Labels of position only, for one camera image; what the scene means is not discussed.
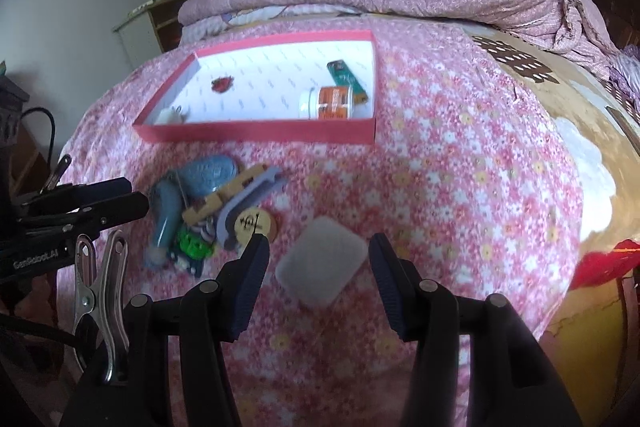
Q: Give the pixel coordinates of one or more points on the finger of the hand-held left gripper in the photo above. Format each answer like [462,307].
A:
[95,191]
[115,209]

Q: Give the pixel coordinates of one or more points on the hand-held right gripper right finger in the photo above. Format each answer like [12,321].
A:
[389,289]

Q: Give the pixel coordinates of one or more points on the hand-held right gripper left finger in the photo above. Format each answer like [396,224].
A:
[251,287]

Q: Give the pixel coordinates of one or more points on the blue cylinder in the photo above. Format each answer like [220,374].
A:
[167,222]

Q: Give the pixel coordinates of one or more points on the yellow USB stick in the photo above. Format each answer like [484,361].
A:
[257,223]

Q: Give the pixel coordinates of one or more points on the white earbud case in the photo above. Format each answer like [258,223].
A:
[322,262]

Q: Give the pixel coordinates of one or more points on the grey building plate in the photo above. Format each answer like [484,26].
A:
[250,194]

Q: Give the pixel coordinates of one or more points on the wooden clip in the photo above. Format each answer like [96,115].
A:
[220,196]

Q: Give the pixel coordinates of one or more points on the blue correction tape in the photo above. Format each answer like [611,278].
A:
[210,174]

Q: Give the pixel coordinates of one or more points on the red cardboard box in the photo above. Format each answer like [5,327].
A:
[250,132]

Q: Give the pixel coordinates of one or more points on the metal spring clip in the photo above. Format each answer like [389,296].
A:
[112,287]

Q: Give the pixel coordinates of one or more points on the white eraser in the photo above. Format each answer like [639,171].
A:
[167,117]

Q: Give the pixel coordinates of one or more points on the pink floral bed sheet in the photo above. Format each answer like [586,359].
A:
[450,182]

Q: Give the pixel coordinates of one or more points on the bedside cabinet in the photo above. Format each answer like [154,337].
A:
[135,37]

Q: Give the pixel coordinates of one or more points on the small red trinket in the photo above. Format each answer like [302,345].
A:
[222,85]

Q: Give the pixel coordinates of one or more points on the orange bottle with white cap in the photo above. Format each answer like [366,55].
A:
[332,103]

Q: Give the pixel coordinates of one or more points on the green tube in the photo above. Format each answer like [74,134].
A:
[345,79]

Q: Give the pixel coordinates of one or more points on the red cloth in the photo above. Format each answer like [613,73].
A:
[605,264]

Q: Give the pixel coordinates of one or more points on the tan printed blanket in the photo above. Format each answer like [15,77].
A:
[575,117]

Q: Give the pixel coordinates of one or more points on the lilac ruffled pillow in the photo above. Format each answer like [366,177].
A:
[627,72]

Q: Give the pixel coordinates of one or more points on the dark wooden headboard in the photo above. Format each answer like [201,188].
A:
[615,7]

